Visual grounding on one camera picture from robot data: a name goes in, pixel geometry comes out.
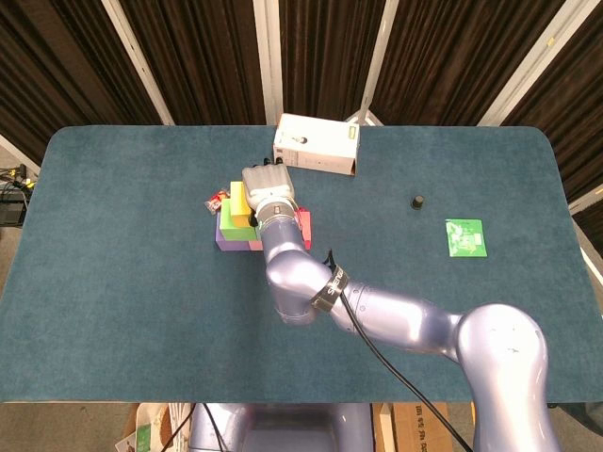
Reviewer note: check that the yellow foam cube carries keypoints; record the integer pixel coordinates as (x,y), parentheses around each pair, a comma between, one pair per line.
(238,202)

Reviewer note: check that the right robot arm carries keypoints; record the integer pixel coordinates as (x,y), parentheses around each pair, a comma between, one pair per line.
(377,311)

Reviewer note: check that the white frame post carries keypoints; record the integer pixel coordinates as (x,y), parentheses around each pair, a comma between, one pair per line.
(267,56)
(136,61)
(586,198)
(532,61)
(379,47)
(16,155)

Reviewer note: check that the teal felt table cover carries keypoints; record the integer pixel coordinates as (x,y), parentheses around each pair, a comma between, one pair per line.
(118,339)

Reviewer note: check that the dark brown curtain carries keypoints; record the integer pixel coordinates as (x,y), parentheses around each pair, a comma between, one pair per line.
(212,56)

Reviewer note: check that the small black cap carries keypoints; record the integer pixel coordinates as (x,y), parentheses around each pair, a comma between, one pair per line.
(417,202)

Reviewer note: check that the purple foam cube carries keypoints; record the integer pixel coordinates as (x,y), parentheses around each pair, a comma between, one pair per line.
(228,245)

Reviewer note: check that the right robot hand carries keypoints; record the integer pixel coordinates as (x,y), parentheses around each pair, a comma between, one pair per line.
(266,183)

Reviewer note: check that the small red candy packet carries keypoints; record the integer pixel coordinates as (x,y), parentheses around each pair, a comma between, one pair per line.
(216,200)

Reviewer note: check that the brown cardboard box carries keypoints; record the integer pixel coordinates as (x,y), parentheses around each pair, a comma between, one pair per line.
(414,428)

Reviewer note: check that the green foil packet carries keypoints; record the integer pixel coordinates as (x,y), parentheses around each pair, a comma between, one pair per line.
(466,237)

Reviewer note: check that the green foam cube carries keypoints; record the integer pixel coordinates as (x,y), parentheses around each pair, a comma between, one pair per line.
(233,228)

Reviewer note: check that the white paper bag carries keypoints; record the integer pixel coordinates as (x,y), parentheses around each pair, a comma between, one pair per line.
(151,428)

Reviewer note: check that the white cardboard box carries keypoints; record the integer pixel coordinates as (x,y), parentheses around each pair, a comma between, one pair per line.
(315,146)

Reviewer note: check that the red foam cube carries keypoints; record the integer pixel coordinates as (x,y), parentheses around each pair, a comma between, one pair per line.
(306,228)

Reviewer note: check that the pink foam cube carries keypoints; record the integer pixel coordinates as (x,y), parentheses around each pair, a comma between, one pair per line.
(256,245)

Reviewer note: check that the grey-blue robot torso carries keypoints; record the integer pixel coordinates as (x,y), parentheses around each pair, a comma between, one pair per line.
(292,428)

